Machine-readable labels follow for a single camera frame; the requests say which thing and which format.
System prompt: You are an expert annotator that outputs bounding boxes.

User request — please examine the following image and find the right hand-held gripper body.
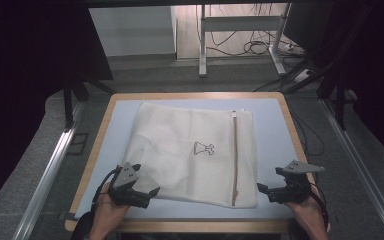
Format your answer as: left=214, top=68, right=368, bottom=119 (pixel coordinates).
left=274, top=160, right=326, bottom=205

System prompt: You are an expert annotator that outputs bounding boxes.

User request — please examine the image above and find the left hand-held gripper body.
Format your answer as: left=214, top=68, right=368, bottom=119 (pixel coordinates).
left=108, top=162, right=152, bottom=207

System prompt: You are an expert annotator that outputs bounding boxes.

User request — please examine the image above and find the white mesh laundry bag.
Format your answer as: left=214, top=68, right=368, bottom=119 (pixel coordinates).
left=121, top=101, right=260, bottom=210

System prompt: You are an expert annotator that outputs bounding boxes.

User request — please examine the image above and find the person's right hand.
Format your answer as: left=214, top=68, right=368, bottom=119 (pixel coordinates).
left=283, top=194, right=328, bottom=233

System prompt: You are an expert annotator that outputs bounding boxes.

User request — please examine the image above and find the person's left hand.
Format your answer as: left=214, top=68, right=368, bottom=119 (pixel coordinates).
left=92, top=182, right=132, bottom=233

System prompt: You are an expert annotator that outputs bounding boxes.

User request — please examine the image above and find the light blue table mat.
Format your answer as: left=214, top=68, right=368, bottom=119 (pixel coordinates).
left=74, top=97, right=318, bottom=221

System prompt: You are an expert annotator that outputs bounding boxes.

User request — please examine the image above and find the dark floor grille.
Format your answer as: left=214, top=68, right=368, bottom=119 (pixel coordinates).
left=66, top=132, right=90, bottom=156

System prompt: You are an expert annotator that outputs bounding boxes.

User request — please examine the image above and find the wooden table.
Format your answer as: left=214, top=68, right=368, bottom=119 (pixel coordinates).
left=64, top=92, right=332, bottom=234

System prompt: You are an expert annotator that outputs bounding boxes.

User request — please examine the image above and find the person's dark clothing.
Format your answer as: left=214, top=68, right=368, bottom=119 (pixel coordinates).
left=70, top=210, right=96, bottom=240

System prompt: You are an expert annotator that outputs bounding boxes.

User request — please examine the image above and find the black metal stand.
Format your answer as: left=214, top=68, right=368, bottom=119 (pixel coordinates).
left=62, top=74, right=117, bottom=132
left=281, top=3, right=376, bottom=132

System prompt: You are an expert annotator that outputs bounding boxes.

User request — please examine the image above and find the white power strip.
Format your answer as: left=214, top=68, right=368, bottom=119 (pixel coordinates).
left=293, top=68, right=313, bottom=84

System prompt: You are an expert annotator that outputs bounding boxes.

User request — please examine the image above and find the dark curtain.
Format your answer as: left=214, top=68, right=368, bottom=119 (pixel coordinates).
left=0, top=0, right=115, bottom=216
left=326, top=0, right=384, bottom=169

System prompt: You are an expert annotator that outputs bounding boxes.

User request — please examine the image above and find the white cabinet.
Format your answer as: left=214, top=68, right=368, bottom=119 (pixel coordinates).
left=88, top=5, right=178, bottom=58

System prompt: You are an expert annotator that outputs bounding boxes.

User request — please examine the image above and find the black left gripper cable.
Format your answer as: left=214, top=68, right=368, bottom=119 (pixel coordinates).
left=91, top=166, right=120, bottom=212

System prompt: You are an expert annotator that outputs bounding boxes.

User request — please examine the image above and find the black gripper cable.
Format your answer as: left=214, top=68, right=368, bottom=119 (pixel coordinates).
left=309, top=181, right=330, bottom=231
left=91, top=166, right=120, bottom=212

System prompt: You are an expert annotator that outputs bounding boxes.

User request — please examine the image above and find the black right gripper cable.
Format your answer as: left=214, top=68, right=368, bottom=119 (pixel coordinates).
left=309, top=181, right=330, bottom=231

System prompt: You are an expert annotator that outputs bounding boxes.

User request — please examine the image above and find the black floor cable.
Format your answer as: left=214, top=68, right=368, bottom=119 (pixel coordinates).
left=288, top=105, right=326, bottom=158

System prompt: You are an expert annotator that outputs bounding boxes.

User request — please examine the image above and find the aluminium rail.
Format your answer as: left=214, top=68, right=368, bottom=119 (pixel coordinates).
left=12, top=128, right=77, bottom=240
left=318, top=98, right=384, bottom=240

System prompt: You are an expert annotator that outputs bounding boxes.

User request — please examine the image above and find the tangle of black floor cables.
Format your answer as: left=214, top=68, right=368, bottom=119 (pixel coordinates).
left=208, top=3, right=305, bottom=58

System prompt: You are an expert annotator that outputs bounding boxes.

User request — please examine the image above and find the white metal desk frame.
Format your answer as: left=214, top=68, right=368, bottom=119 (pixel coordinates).
left=197, top=3, right=293, bottom=79

